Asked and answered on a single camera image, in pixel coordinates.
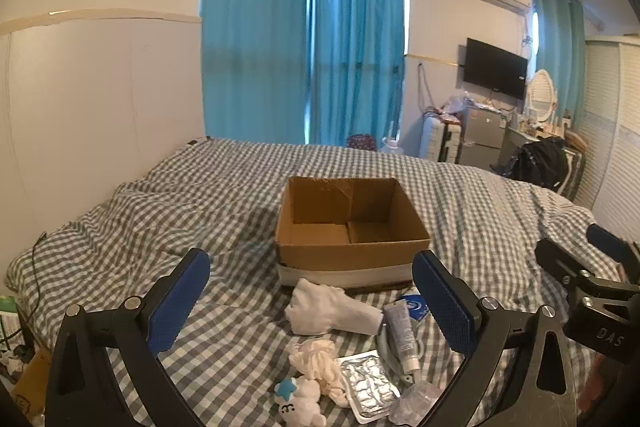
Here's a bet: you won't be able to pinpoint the brown cardboard box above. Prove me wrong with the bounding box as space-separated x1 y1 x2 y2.
274 176 432 293

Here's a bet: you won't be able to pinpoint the clear plastic bag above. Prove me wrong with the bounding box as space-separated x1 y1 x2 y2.
440 92 473 118

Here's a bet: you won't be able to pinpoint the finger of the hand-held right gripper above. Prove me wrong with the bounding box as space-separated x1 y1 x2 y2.
586 223 640 282
535 238 623 303

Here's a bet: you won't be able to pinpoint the white plush toy blue star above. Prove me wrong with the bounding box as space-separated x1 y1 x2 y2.
273 377 326 427

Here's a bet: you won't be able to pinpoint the white and blue cream tube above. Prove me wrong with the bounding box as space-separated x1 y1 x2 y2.
382 299 421 373

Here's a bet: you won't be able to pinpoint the black cable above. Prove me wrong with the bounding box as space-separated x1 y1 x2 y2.
17 232 48 343

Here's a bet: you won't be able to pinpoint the cardboard box on floor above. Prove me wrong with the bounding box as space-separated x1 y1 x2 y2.
10 347 51 423

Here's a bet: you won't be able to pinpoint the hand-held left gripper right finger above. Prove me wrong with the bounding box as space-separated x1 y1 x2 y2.
411 250 581 427

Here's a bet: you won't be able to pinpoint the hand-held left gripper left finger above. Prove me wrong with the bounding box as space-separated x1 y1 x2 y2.
45 248 211 427

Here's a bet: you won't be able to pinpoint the clear plastic cup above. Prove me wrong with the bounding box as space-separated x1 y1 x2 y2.
387 382 446 425

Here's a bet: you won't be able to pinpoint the clear large water bottle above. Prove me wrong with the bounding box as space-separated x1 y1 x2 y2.
381 122 403 155

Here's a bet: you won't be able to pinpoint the wide teal curtain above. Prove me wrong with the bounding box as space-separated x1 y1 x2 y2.
200 0 313 146

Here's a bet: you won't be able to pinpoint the silver small fridge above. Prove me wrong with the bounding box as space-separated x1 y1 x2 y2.
457 104 506 168

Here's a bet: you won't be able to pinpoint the black wall television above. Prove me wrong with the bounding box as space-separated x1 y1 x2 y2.
462 38 529 100

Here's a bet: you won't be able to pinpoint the pale grey plastic item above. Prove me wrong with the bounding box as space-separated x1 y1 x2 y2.
375 322 427 384

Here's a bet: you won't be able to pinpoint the silver blister pack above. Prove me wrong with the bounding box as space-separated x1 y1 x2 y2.
335 349 403 424

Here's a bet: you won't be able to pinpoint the narrow teal curtain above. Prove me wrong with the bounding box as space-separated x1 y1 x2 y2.
305 0 406 148

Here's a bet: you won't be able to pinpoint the small teal curtain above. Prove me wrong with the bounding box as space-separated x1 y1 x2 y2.
530 0 586 130

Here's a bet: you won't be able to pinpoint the wooden hangers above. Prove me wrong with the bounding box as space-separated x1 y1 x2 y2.
565 129 588 154

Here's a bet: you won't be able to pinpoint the white dressing table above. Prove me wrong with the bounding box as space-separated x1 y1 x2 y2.
505 127 543 168

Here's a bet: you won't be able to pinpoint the white slatted wardrobe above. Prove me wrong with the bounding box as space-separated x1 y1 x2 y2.
572 34 640 248

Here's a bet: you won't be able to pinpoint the grey checked blanket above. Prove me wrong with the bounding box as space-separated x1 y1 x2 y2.
5 138 626 427

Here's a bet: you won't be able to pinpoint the black backpack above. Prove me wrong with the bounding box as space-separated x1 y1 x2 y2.
492 138 571 195

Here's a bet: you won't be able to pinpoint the pale blue suitcase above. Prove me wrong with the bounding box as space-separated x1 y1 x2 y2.
420 112 466 164

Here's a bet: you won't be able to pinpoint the white sock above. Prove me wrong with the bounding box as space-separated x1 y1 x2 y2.
285 278 386 337

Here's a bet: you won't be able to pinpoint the white oval mirror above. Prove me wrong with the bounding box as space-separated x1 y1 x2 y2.
525 69 558 125

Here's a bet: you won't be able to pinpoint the cream cloth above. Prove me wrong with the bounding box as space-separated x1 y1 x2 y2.
287 338 351 408

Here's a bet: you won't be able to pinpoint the red patterned bag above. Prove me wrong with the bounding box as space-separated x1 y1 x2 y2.
346 134 377 152

